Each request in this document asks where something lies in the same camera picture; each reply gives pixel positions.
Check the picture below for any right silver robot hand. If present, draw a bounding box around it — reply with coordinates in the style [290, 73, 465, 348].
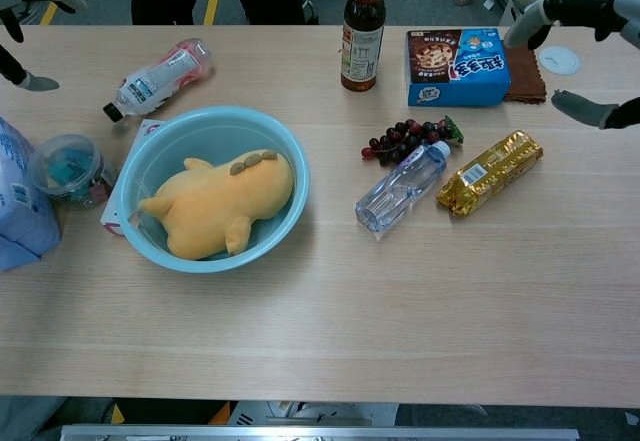
[502, 0, 640, 131]

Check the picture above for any blue chocolate cookie box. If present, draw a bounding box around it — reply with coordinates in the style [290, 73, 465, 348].
[404, 28, 513, 108]

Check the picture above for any clear jar of binder clips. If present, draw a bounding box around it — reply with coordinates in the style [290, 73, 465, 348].
[27, 133, 119, 210]

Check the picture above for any clear water bottle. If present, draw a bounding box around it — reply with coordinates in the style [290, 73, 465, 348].
[355, 140, 452, 235]

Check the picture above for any yellow plush toy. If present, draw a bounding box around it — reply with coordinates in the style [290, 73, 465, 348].
[138, 149, 295, 261]

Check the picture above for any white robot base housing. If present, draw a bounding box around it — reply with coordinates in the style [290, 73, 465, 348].
[232, 400, 399, 427]

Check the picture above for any light blue plastic bowl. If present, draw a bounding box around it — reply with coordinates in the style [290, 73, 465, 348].
[118, 105, 311, 275]

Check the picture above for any white round table grommet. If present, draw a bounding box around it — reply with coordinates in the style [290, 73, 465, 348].
[538, 45, 582, 76]

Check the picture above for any brown cloth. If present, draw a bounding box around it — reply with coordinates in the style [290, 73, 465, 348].
[501, 43, 548, 105]

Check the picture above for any clear drink bottle pink label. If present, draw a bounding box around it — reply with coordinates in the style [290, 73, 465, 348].
[102, 37, 216, 124]

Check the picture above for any white toothpaste box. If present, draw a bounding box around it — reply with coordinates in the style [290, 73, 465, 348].
[99, 118, 166, 237]

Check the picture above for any gold foil snack pack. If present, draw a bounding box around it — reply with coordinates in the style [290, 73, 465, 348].
[436, 129, 544, 218]

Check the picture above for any blue tissue pack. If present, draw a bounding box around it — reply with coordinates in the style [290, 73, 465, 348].
[0, 115, 62, 273]

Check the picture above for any purple grape bunch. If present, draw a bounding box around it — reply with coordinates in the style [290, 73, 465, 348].
[361, 114, 465, 167]

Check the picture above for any dark tea bottle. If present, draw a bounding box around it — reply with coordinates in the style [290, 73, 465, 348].
[340, 0, 387, 93]

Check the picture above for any chrome stool base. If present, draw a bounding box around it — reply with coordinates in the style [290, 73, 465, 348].
[298, 0, 320, 26]

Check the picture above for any aluminium rail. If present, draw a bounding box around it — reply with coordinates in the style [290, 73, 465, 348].
[59, 424, 581, 441]

